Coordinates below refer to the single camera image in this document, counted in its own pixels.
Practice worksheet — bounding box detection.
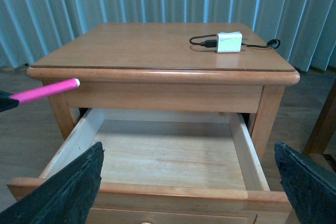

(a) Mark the grey pleated curtain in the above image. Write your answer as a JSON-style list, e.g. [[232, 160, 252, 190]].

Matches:
[[1, 0, 335, 71]]

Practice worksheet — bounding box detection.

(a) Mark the black cable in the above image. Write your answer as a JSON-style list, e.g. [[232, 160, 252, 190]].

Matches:
[[189, 34, 281, 50]]

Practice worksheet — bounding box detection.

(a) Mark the white charger block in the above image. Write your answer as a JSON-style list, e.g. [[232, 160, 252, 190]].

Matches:
[[216, 31, 243, 53]]

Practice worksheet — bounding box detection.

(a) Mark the pink marker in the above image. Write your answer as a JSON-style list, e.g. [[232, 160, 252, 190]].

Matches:
[[9, 78, 80, 104]]

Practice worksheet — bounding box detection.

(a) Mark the wooden nightstand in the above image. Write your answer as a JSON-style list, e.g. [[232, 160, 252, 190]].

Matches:
[[27, 23, 300, 158]]

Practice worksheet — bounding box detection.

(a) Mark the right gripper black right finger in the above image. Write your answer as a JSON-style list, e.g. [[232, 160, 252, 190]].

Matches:
[[274, 142, 335, 223]]

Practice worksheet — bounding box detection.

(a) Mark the wooden furniture at right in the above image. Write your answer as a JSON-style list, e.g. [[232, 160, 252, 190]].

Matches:
[[303, 81, 335, 174]]

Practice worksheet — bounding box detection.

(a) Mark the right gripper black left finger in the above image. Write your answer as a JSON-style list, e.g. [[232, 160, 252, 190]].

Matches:
[[1, 142, 104, 223]]

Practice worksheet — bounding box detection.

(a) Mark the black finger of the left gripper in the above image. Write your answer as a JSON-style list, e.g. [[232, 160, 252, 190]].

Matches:
[[0, 91, 19, 112]]

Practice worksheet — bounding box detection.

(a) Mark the wooden top drawer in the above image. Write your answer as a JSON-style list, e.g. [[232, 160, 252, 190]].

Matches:
[[8, 109, 291, 223]]

